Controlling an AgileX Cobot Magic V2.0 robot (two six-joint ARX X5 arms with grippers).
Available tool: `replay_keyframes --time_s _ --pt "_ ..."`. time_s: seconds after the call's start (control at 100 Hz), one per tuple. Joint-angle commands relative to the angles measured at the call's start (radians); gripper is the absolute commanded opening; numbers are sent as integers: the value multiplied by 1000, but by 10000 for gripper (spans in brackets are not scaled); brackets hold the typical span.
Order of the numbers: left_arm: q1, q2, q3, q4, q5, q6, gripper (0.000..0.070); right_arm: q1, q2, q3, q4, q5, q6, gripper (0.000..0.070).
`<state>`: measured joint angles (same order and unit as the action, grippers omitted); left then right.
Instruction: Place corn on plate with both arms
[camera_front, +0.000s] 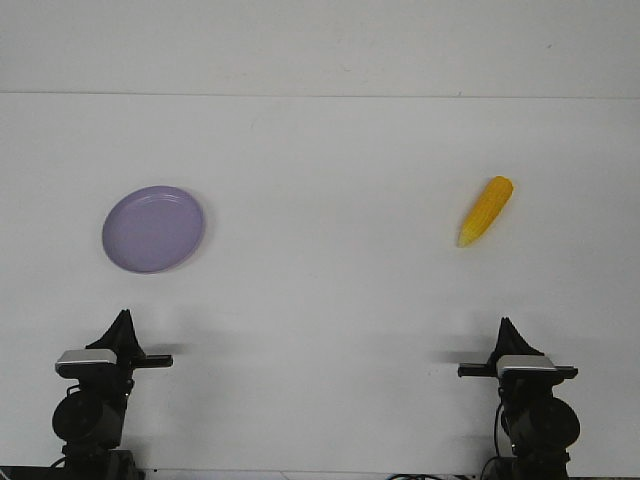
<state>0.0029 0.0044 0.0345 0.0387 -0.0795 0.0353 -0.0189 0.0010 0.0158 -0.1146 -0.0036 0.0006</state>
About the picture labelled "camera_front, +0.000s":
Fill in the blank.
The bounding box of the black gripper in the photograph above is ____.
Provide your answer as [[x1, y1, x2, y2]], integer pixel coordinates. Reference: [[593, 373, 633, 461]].
[[84, 309, 173, 383], [457, 317, 578, 395]]

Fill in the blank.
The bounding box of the yellow corn cob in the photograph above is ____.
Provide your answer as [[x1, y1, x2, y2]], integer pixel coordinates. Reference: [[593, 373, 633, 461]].
[[457, 176, 514, 248]]

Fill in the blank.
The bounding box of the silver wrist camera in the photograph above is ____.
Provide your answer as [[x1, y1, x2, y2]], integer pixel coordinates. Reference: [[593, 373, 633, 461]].
[[54, 349, 117, 379], [496, 355, 557, 381]]

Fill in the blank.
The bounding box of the purple round plate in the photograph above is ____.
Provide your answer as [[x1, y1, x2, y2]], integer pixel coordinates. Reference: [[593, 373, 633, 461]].
[[101, 185, 206, 274]]

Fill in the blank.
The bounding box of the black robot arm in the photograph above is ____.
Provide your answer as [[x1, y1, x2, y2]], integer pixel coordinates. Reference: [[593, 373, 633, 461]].
[[457, 317, 580, 479], [1, 309, 173, 480]]

